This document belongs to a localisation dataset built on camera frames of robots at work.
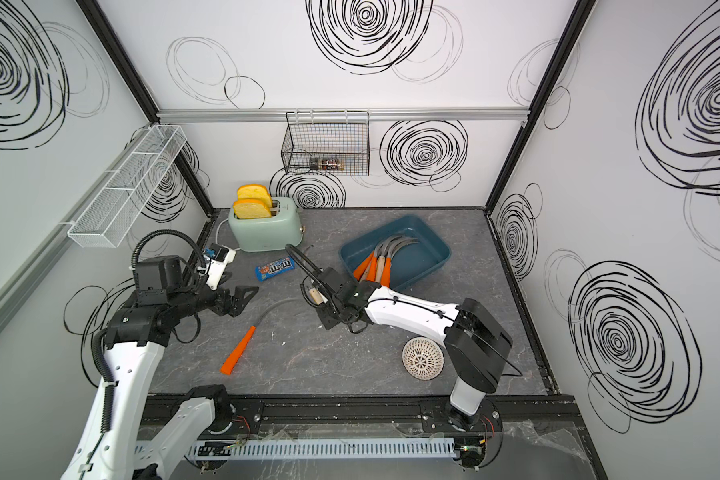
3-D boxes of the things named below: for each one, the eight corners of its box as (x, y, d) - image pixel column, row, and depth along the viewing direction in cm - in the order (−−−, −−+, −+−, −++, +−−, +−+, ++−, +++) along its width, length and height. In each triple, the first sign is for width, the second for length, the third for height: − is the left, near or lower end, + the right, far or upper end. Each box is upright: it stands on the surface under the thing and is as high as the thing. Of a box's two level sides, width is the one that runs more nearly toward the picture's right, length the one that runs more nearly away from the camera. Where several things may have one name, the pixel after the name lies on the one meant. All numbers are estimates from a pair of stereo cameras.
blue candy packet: (259, 281, 102) (257, 278, 100) (256, 270, 104) (254, 267, 103) (296, 268, 105) (295, 265, 104) (292, 258, 108) (291, 255, 106)
